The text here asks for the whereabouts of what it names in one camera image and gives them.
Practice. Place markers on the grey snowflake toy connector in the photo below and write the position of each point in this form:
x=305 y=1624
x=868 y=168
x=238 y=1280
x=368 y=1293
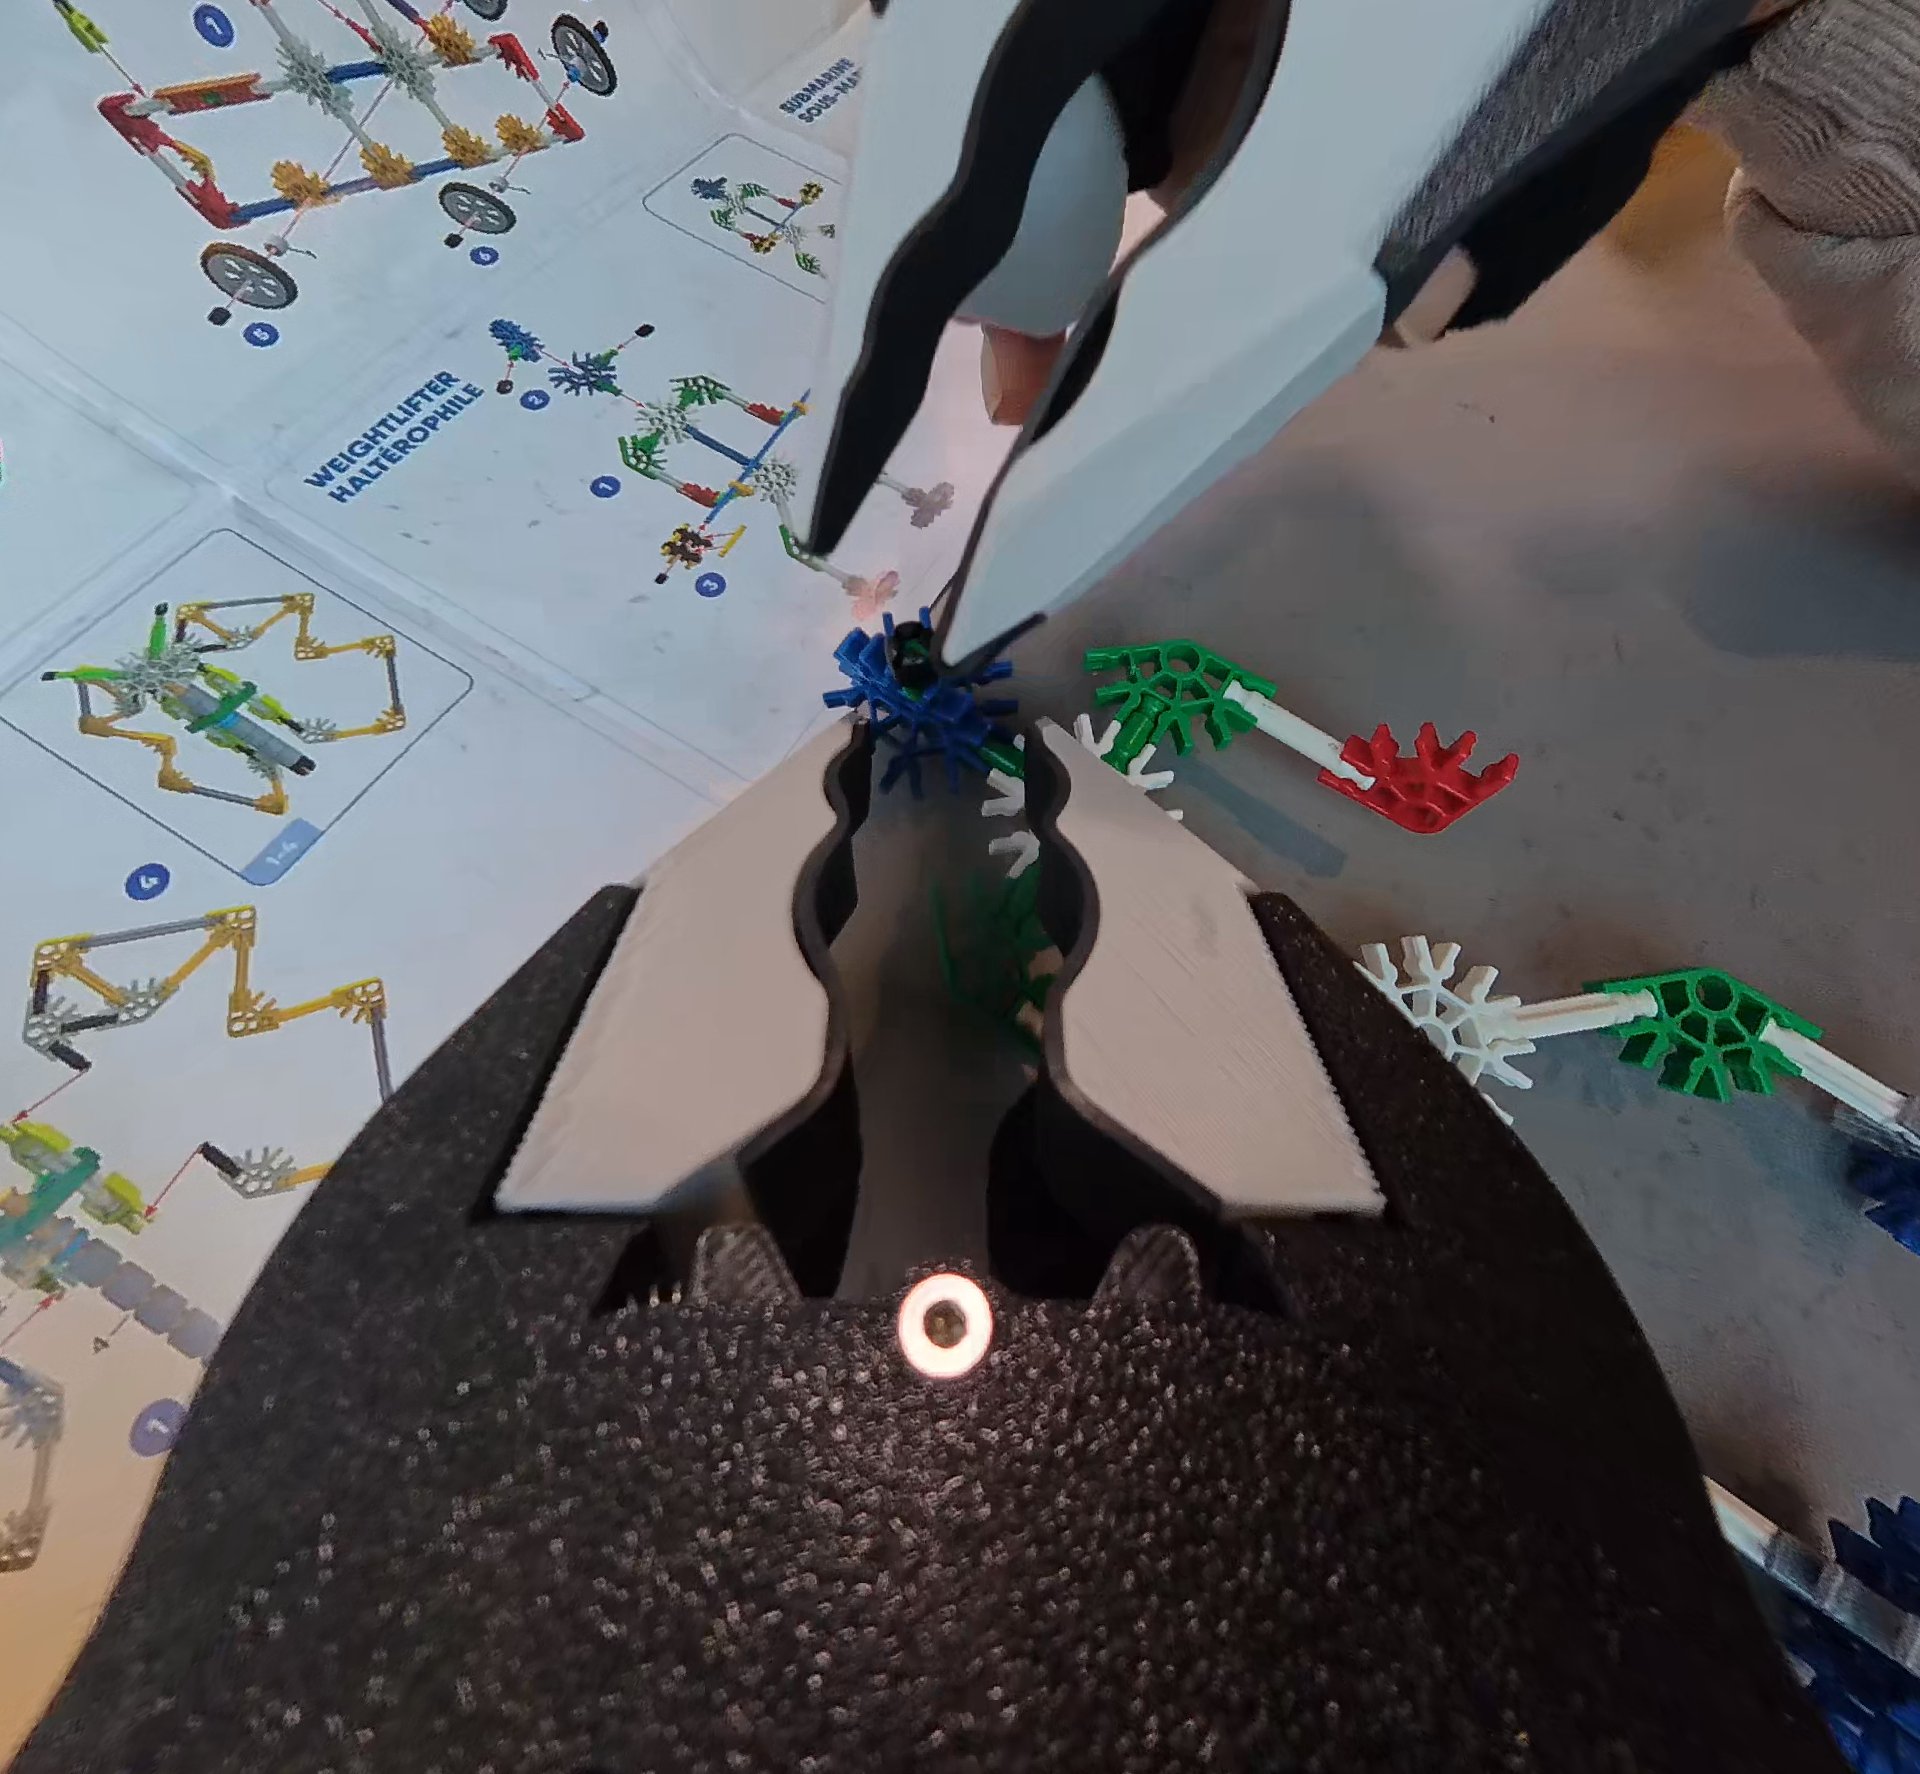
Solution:
x=1800 y=1575

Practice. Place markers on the construction toy figure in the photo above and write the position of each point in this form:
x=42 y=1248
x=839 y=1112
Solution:
x=1176 y=700

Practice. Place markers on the person's right hand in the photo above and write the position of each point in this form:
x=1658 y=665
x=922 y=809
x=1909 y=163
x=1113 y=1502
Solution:
x=1020 y=373

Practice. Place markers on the small black toy cap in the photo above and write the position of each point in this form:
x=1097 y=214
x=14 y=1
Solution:
x=907 y=650

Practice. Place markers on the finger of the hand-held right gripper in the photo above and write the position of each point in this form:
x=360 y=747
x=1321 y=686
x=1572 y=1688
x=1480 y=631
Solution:
x=960 y=80
x=1351 y=153

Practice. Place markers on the red toy connector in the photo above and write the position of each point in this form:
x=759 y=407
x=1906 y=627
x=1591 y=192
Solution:
x=1419 y=778

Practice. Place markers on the person's right forearm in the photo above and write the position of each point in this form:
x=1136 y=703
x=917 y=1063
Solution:
x=1845 y=153

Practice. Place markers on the grey desk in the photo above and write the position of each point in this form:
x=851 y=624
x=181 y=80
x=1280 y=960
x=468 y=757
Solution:
x=1576 y=574

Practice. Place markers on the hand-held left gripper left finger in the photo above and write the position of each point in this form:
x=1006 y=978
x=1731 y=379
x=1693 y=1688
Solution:
x=675 y=1054

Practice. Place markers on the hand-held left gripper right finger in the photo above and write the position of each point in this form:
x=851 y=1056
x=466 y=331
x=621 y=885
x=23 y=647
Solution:
x=1214 y=1054

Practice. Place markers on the folded instruction sheet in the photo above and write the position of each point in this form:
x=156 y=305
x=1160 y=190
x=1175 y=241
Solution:
x=300 y=455

